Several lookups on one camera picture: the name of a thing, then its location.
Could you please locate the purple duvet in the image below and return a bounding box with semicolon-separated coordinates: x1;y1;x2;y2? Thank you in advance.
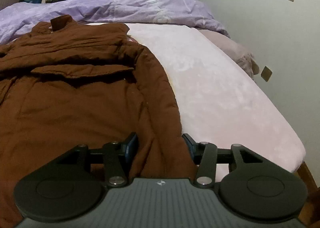
1;0;229;44

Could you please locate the small wall socket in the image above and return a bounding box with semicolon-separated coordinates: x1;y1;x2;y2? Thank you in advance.
260;66;273;82

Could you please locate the brown padded coat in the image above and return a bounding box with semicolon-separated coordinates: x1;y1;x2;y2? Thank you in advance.
1;15;196;227

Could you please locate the pink pillow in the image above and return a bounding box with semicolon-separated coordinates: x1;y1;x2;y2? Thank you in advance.
199;29;260;79

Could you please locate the pink plush bed blanket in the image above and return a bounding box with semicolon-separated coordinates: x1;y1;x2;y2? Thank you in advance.
85;22;307;183

